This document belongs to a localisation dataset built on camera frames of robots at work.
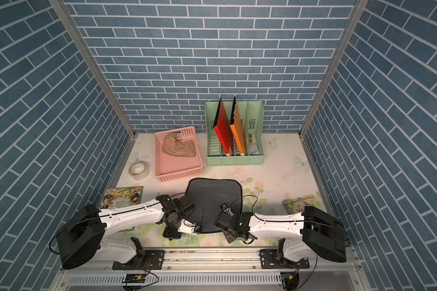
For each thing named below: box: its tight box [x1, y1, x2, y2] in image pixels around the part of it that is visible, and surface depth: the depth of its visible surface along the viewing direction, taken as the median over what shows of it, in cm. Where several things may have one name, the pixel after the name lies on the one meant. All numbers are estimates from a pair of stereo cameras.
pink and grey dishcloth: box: [185, 177, 243, 234], surface depth 96 cm
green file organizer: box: [205, 101, 265, 167], surface depth 106 cm
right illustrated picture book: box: [282, 194, 319, 215], surface depth 92 cm
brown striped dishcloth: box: [162, 131, 197, 158], surface depth 110 cm
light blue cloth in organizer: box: [249, 143, 260, 156], surface depth 113 cm
